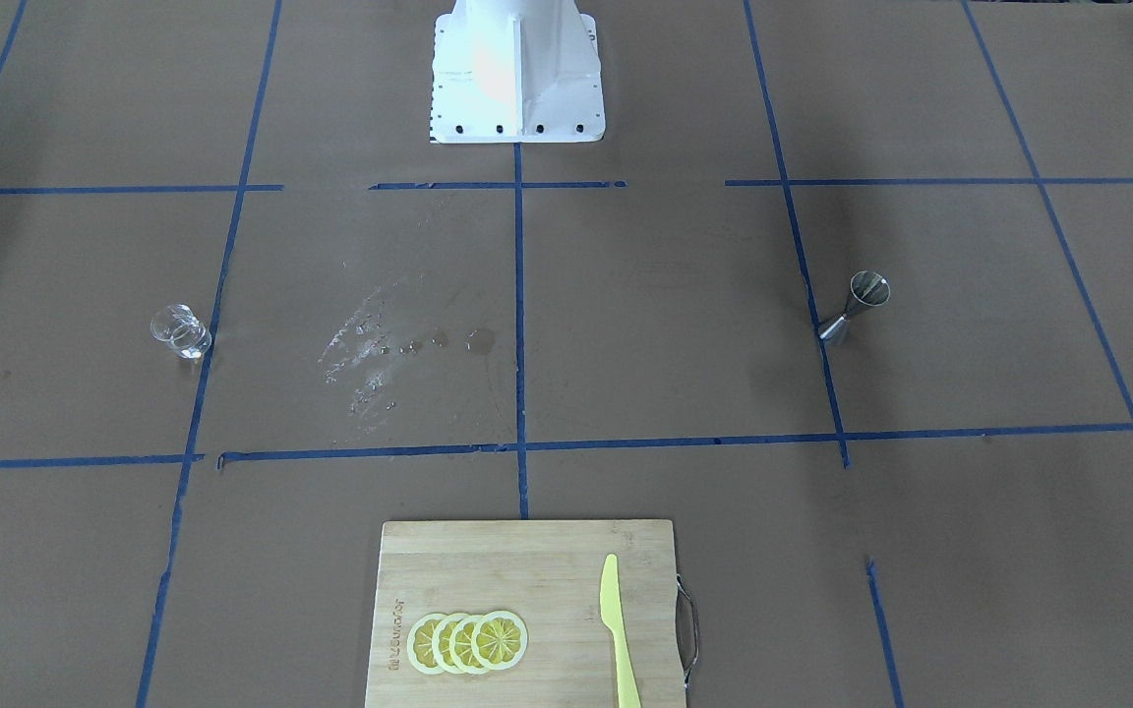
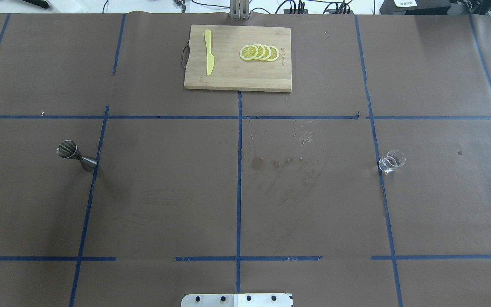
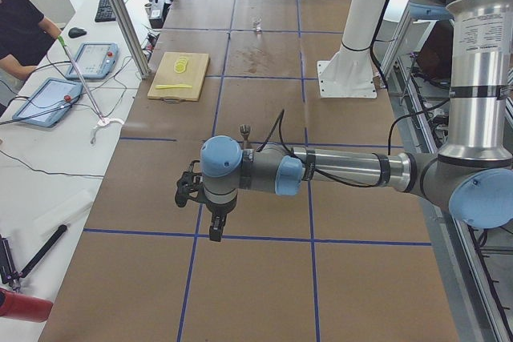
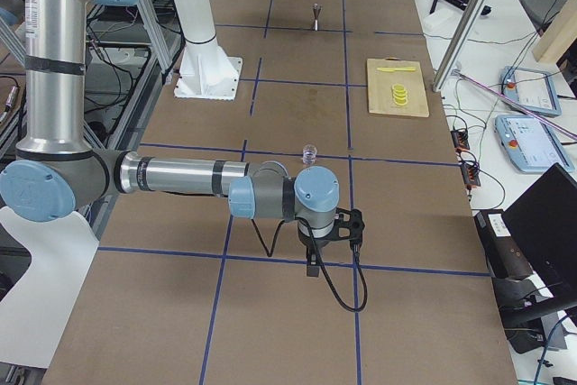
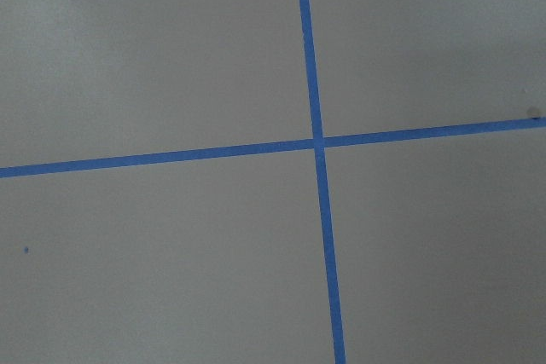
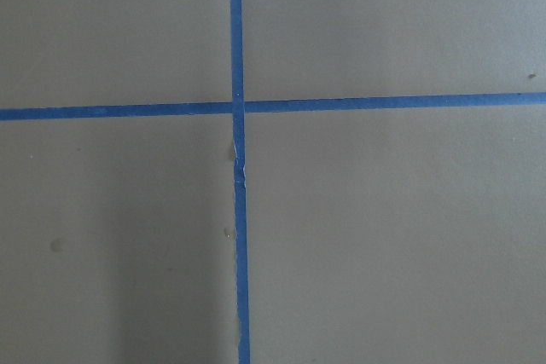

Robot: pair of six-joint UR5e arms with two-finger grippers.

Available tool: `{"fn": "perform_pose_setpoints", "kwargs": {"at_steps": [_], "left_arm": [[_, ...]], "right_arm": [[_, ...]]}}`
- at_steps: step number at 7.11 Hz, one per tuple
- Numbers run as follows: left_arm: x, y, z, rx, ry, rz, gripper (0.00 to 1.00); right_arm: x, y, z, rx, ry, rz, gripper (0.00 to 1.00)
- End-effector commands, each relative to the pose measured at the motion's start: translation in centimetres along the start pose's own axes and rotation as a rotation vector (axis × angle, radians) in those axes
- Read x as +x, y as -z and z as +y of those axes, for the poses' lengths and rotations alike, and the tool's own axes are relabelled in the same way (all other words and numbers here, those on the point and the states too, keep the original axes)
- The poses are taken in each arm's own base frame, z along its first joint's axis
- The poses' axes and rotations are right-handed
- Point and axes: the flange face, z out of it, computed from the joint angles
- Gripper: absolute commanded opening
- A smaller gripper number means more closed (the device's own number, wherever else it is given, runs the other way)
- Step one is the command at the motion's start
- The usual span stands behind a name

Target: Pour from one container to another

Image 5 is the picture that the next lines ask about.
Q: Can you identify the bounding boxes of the blue tape grid lines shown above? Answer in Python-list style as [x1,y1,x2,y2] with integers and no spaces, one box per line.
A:
[1,0,545,363]

